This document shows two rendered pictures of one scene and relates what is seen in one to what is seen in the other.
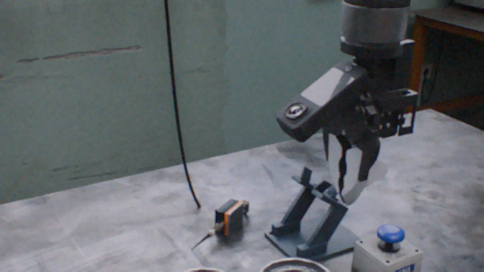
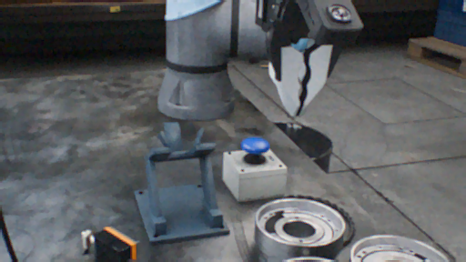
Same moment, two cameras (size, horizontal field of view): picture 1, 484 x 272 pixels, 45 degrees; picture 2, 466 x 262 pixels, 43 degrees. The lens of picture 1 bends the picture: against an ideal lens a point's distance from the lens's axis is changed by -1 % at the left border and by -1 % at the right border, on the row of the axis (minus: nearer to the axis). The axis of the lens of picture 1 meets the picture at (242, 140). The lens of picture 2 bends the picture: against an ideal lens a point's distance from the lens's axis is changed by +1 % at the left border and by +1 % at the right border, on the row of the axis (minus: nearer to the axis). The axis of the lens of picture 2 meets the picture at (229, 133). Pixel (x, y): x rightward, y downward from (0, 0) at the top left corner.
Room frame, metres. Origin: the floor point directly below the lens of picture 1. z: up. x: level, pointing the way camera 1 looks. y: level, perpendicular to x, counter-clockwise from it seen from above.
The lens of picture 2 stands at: (0.61, 0.53, 1.20)
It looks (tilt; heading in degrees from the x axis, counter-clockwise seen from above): 23 degrees down; 281
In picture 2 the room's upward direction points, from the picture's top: 2 degrees clockwise
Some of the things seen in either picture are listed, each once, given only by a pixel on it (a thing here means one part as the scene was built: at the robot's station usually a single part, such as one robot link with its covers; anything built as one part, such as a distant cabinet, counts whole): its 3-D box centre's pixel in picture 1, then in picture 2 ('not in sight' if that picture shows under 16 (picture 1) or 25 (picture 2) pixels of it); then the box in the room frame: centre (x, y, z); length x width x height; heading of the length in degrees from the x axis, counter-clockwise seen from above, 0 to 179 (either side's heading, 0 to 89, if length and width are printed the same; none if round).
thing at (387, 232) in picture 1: (389, 243); (254, 156); (0.72, -0.22, 0.85); 0.04 x 0.04 x 0.05
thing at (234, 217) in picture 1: (233, 218); (120, 251); (0.83, 0.01, 0.82); 0.05 x 0.02 x 0.04; 150
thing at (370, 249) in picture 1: (390, 257); (252, 171); (0.72, -0.22, 0.82); 0.08 x 0.07 x 0.05; 121
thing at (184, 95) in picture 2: not in sight; (197, 82); (0.88, -0.52, 0.85); 0.15 x 0.15 x 0.10
